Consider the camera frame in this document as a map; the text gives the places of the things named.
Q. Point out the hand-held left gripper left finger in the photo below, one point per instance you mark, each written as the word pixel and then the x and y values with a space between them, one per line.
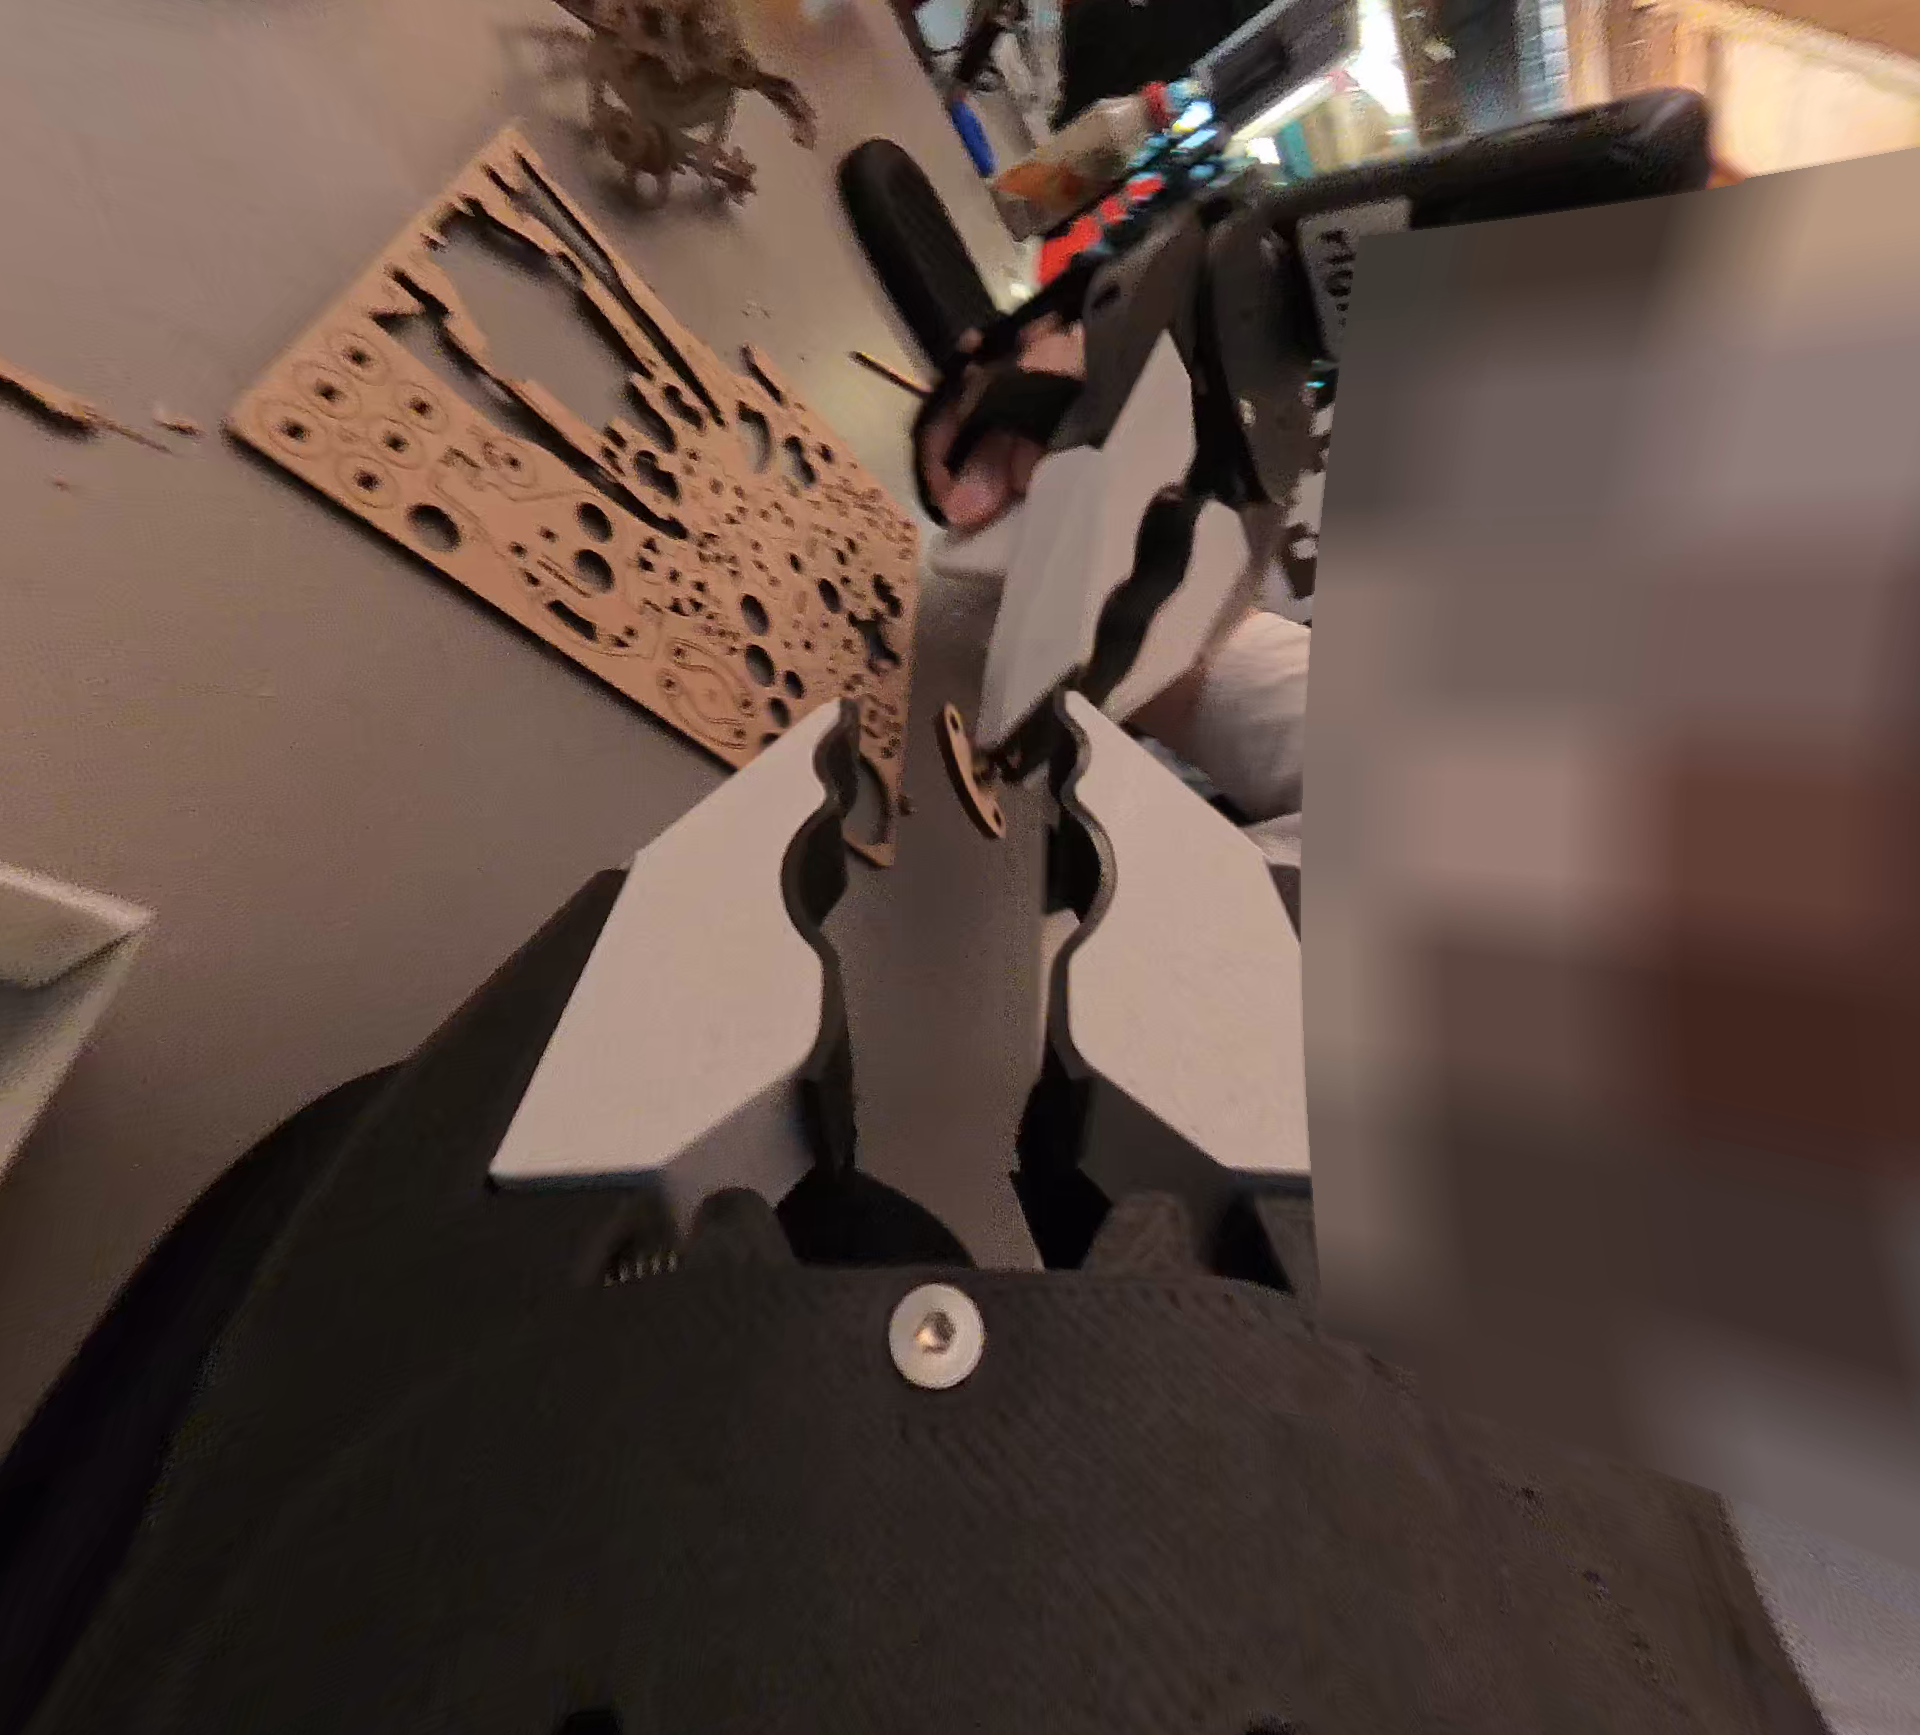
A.
pixel 674 1001

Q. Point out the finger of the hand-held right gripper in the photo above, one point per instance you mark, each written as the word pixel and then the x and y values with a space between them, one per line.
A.
pixel 1064 567
pixel 1193 619

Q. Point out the small oval wooden part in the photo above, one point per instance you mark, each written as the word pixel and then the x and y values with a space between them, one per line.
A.
pixel 973 777

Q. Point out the assembled wooden model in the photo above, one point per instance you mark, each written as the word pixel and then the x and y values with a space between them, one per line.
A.
pixel 669 71

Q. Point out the thin wooden stick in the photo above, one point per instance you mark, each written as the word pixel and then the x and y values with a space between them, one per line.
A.
pixel 893 373

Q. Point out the white box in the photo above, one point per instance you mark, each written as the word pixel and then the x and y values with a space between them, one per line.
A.
pixel 52 971

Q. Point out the person's right hand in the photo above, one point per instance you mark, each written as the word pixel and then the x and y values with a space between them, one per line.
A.
pixel 983 491

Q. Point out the black oval pad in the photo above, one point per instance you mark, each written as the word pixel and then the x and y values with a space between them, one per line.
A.
pixel 915 251

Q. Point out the wooden scrap strip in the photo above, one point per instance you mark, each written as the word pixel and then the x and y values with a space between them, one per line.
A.
pixel 52 401

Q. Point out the laser-cut wooden parts sheet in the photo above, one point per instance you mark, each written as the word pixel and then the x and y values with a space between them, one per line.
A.
pixel 600 461

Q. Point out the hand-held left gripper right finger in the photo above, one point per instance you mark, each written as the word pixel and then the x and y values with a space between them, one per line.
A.
pixel 1185 987

